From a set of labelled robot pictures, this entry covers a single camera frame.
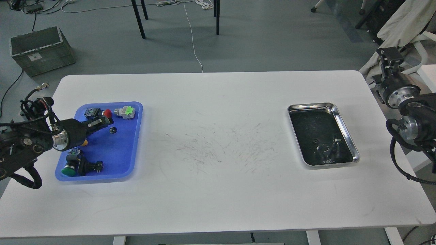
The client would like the black table leg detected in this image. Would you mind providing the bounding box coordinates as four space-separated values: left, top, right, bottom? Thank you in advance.
212 0 220 35
140 0 149 20
131 0 146 40

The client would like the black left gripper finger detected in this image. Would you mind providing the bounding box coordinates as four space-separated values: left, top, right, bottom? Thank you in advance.
88 115 114 131

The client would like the grey green switch part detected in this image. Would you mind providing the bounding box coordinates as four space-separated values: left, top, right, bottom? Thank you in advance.
113 106 136 120

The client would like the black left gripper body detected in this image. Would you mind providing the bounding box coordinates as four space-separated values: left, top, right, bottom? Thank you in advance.
52 118 103 151

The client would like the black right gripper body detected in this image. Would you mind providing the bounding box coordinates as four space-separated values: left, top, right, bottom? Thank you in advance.
372 72 421 110

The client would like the grey green plastic crate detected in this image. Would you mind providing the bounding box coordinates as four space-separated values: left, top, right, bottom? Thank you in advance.
9 27 76 77

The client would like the white floor cable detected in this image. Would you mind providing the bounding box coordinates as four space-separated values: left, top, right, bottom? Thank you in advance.
156 0 214 73

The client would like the red push button switch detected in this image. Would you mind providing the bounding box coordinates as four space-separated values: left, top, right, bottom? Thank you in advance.
84 108 112 120

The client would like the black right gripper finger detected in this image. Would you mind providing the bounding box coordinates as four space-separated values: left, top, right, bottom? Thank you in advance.
376 47 404 74

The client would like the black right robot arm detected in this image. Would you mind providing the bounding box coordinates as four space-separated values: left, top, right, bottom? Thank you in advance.
374 47 436 185

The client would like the silver metal tray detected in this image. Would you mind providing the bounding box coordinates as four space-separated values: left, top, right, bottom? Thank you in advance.
287 102 361 169

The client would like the beige cloth on chair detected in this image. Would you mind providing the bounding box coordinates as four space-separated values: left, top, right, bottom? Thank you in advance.
359 0 436 85

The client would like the black floor cable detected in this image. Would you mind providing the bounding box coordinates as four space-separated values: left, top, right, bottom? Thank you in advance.
0 0 68 118

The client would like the green push button switch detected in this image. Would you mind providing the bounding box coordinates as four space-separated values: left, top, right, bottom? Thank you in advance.
61 148 85 177

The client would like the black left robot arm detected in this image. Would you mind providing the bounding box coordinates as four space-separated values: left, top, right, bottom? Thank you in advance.
1 83 114 189

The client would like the blue plastic tray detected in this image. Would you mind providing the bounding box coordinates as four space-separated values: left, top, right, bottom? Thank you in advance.
54 102 143 183

